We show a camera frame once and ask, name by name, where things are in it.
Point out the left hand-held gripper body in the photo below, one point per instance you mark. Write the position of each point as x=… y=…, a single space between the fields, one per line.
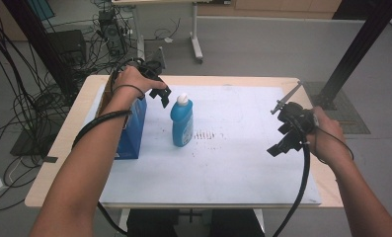
x=155 y=64

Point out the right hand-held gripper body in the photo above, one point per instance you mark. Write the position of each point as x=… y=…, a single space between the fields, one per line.
x=295 y=117

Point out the blue bottle with white cap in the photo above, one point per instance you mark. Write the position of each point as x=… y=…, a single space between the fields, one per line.
x=182 y=121

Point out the blue cardboard box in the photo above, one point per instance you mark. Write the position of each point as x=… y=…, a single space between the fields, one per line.
x=134 y=131

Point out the person's left hand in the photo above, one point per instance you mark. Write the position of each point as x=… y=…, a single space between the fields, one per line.
x=131 y=80

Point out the person's right hand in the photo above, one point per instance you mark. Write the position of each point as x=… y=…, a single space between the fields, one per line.
x=327 y=138

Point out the white desk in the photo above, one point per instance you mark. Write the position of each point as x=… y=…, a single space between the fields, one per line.
x=195 y=33

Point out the grey floor mat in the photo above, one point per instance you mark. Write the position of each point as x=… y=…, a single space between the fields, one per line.
x=348 y=115

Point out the computer tower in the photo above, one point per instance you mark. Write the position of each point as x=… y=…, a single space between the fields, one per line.
x=113 y=33

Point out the light wooden table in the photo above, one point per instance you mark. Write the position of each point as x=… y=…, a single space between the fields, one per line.
x=328 y=194

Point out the black box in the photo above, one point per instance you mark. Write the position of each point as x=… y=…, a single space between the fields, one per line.
x=68 y=46

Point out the wooden cabinet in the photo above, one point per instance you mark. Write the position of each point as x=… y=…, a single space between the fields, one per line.
x=282 y=8

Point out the grey tape piece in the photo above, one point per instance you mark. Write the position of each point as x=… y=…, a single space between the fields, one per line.
x=50 y=159

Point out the person's legs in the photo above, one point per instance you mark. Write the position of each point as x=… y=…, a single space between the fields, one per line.
x=150 y=223

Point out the black metal post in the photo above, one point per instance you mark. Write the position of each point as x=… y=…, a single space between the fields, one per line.
x=358 y=52
x=42 y=46

